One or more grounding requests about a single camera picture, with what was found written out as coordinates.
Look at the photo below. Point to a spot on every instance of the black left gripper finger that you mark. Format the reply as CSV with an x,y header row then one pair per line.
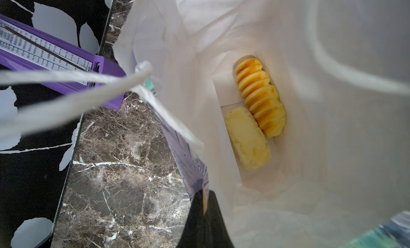
x,y
205,227

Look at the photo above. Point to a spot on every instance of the long ridged yellow bread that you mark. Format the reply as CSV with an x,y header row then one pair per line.
x,y
261,97

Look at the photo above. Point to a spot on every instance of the pale glazed bread loaf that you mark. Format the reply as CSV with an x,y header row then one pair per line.
x,y
247,138

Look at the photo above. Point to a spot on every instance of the purple plastic box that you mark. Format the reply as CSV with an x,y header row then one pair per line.
x,y
24,48

